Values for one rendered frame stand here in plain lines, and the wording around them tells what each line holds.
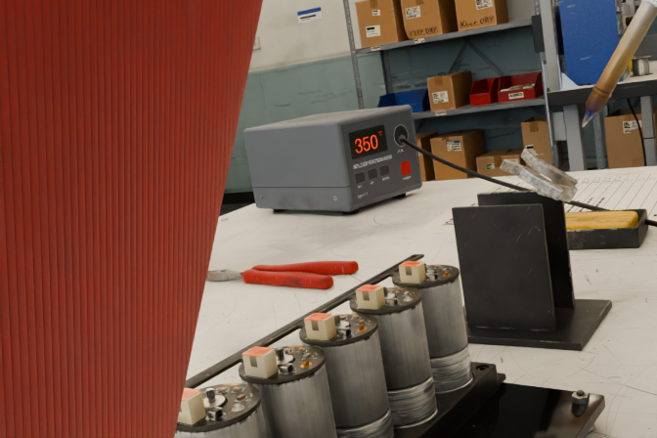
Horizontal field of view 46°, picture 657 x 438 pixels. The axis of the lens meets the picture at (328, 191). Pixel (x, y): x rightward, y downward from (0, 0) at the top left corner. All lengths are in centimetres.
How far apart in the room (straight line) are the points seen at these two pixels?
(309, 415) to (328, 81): 531
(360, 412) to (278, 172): 59
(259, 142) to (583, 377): 55
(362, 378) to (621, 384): 13
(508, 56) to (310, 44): 145
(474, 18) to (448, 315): 434
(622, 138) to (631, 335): 400
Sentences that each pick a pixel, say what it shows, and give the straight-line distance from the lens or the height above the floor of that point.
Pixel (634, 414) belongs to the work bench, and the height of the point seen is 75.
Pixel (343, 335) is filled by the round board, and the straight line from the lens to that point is 24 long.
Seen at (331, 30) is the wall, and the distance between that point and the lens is 548.
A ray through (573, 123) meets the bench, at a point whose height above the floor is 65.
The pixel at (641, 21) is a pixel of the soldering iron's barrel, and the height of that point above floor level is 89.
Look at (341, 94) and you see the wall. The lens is 546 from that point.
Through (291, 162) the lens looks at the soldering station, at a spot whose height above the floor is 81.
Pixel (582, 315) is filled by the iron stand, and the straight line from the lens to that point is 40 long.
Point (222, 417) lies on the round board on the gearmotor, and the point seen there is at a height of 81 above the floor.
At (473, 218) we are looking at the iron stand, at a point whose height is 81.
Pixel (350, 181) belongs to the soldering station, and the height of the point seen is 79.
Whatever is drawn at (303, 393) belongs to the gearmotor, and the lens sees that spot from 22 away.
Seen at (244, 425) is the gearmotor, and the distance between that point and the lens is 20.
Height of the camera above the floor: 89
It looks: 9 degrees down
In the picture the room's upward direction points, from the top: 9 degrees counter-clockwise
